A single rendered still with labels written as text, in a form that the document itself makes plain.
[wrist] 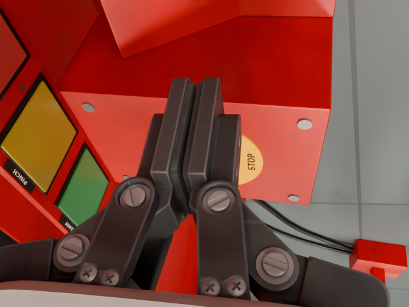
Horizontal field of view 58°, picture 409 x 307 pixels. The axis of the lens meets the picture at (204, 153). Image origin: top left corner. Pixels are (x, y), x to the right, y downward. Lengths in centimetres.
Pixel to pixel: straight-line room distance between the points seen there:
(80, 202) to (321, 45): 18
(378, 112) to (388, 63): 21
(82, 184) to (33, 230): 14
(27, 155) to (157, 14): 11
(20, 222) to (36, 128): 17
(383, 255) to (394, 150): 85
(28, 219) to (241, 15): 26
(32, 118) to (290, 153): 15
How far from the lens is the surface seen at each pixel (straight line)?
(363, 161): 160
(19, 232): 38
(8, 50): 20
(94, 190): 28
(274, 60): 22
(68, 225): 26
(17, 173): 21
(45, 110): 22
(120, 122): 24
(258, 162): 24
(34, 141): 22
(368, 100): 133
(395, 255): 228
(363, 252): 223
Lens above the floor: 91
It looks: 33 degrees down
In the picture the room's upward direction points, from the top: 166 degrees counter-clockwise
